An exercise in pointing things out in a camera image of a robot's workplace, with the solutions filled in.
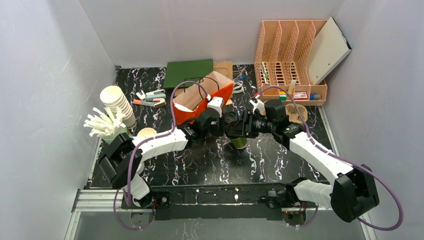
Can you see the pink desk file organizer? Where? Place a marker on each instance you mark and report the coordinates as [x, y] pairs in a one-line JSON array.
[[281, 60]]

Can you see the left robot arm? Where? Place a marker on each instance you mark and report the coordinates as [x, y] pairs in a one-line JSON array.
[[122, 161]]

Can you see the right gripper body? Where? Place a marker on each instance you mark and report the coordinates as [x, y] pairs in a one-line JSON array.
[[245, 124]]

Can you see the black cup lids stack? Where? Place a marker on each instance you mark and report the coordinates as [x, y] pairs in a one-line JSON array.
[[231, 117]]

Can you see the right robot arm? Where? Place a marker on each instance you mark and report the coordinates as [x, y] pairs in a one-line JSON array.
[[351, 191]]

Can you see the green paper bag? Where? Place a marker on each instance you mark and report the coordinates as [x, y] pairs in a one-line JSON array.
[[180, 71]]

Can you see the white board panel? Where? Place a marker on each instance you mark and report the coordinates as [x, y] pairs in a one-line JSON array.
[[328, 49]]

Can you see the red small box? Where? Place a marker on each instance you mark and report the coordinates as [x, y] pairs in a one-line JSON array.
[[300, 96]]

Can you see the stack of pulp cup carriers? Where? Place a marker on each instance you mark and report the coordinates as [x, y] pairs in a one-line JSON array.
[[293, 115]]

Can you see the brown kraft paper bag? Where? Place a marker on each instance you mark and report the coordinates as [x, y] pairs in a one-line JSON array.
[[224, 67]]

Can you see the green cup of straws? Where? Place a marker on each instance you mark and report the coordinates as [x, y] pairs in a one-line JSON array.
[[106, 126]]

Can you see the orange paper bag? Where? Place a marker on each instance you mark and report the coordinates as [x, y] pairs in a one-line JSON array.
[[191, 102]]

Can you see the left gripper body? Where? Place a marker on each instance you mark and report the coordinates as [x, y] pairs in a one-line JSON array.
[[219, 122]]

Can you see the single green paper cup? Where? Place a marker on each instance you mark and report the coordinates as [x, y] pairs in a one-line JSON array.
[[239, 143]]

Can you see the tall stack paper cups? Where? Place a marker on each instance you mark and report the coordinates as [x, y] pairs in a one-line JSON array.
[[113, 97]]

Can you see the metal base rail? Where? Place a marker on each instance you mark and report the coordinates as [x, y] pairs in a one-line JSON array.
[[216, 212]]

